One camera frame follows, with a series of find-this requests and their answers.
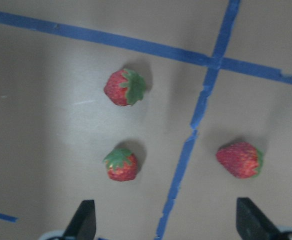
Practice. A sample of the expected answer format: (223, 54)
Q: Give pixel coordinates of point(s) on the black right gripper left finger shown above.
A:
(82, 225)

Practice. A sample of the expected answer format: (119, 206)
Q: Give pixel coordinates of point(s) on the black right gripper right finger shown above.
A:
(253, 224)

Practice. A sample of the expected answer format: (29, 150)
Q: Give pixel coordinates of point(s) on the red strawberry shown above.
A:
(241, 159)
(125, 87)
(121, 165)

